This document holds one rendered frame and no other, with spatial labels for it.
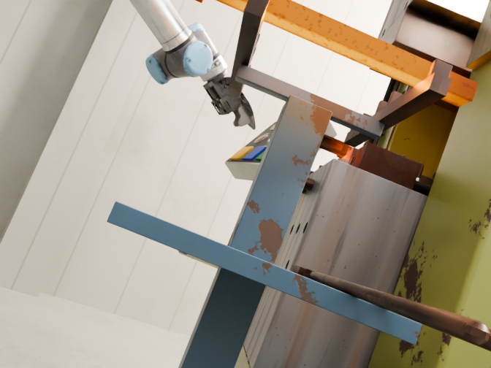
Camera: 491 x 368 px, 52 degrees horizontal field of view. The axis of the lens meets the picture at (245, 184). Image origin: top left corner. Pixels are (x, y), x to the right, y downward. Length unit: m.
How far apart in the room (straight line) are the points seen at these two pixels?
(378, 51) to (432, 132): 0.97
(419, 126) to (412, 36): 0.33
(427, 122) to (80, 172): 2.11
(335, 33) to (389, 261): 0.57
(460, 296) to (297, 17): 0.46
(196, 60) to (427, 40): 0.58
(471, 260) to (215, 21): 3.00
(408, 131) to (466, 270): 0.77
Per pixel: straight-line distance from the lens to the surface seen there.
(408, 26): 1.31
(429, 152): 1.53
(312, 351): 1.02
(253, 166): 1.68
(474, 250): 0.81
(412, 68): 0.60
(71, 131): 3.08
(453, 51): 1.33
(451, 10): 1.31
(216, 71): 1.56
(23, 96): 3.22
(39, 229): 3.09
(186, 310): 3.58
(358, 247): 1.02
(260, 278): 0.46
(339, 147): 1.25
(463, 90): 0.62
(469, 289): 0.80
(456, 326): 0.28
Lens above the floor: 0.67
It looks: 7 degrees up
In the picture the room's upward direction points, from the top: 22 degrees clockwise
